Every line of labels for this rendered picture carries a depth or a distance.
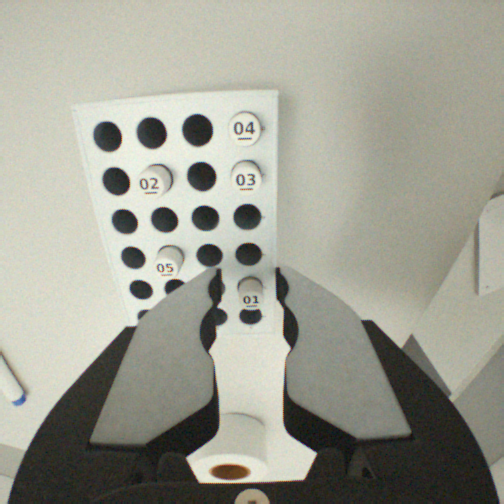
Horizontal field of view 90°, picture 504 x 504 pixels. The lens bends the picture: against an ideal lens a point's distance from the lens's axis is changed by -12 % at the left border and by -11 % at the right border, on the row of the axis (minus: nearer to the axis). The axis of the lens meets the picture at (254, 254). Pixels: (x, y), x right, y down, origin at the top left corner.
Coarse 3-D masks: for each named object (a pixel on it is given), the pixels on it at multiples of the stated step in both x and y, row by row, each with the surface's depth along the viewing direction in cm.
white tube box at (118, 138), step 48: (144, 96) 10; (192, 96) 10; (240, 96) 11; (96, 144) 11; (144, 144) 12; (192, 144) 12; (96, 192) 12; (192, 192) 12; (144, 240) 13; (192, 240) 13; (240, 240) 13; (144, 288) 16
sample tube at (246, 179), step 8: (248, 160) 12; (240, 168) 11; (248, 168) 11; (256, 168) 11; (232, 176) 11; (240, 176) 11; (248, 176) 11; (256, 176) 11; (232, 184) 11; (240, 184) 11; (248, 184) 11; (256, 184) 11; (240, 192) 11; (248, 192) 11; (256, 192) 11
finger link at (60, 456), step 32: (96, 384) 7; (64, 416) 6; (96, 416) 6; (32, 448) 5; (64, 448) 5; (96, 448) 5; (32, 480) 5; (64, 480) 5; (96, 480) 5; (128, 480) 5
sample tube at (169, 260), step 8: (168, 248) 13; (176, 248) 13; (160, 256) 13; (168, 256) 13; (176, 256) 13; (160, 264) 13; (168, 264) 13; (176, 264) 13; (160, 272) 13; (168, 272) 13; (176, 272) 13
